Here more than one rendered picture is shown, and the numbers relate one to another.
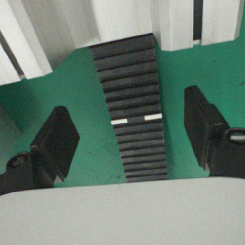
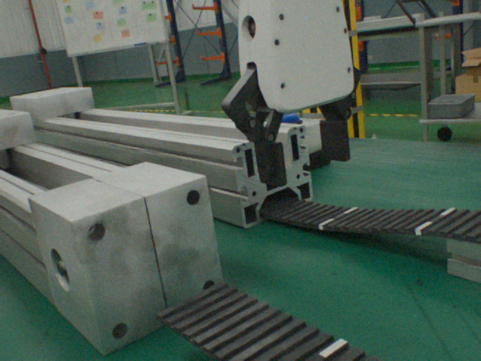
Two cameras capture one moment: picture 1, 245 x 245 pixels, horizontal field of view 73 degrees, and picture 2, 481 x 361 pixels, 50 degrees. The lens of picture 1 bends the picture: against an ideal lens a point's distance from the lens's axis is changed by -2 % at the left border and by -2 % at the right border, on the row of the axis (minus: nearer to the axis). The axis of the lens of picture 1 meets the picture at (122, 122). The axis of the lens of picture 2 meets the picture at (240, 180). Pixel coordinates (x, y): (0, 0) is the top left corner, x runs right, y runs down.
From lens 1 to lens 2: 0.53 m
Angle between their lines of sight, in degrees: 109
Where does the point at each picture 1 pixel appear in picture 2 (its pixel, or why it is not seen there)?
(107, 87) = (296, 221)
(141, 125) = (348, 215)
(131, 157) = (371, 223)
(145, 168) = (400, 219)
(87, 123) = (303, 253)
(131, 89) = (315, 212)
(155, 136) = (372, 213)
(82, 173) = (356, 306)
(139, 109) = (333, 213)
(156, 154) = (391, 213)
